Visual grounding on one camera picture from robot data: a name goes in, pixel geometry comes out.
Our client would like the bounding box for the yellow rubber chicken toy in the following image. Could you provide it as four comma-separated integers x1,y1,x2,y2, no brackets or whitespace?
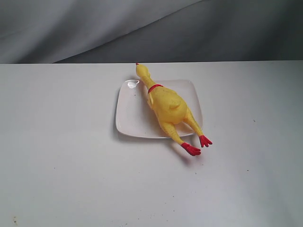
136,63,212,156

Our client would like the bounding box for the white square plate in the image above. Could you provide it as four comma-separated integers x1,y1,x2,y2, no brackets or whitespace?
116,79,203,139

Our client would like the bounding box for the grey backdrop cloth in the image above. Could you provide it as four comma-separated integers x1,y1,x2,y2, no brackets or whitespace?
0,0,303,63

